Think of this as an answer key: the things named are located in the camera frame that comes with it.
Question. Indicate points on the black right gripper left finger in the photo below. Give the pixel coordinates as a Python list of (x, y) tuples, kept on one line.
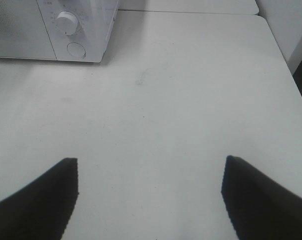
[(41, 209)]

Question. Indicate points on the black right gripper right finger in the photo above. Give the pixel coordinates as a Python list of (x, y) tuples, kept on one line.
[(258, 207)]

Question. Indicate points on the round white door button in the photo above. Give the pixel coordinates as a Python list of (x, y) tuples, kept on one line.
[(76, 50)]

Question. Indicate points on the white microwave door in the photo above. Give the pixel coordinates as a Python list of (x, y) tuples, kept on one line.
[(23, 34)]

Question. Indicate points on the white microwave oven body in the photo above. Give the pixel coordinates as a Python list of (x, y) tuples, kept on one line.
[(96, 20)]

